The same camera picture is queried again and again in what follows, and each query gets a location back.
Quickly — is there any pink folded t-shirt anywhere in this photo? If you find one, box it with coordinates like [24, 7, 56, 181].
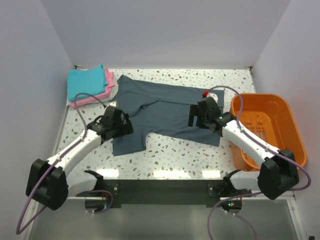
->
[66, 68, 115, 108]

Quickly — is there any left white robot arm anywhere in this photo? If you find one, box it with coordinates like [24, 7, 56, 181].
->
[25, 106, 205, 214]

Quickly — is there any orange plastic basket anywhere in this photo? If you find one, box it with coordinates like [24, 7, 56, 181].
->
[240, 93, 307, 167]

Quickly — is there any aluminium front rail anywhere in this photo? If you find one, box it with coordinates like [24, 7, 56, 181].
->
[31, 177, 297, 200]

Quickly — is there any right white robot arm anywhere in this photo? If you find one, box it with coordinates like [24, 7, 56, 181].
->
[188, 97, 300, 200]

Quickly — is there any teal folded t-shirt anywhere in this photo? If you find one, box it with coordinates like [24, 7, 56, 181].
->
[67, 64, 108, 102]

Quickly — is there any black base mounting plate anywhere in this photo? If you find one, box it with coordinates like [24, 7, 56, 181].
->
[74, 178, 253, 209]

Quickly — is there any slate blue t-shirt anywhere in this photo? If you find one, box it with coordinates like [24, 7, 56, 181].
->
[112, 75, 220, 156]

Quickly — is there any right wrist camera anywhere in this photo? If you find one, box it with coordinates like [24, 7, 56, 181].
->
[202, 89, 219, 103]

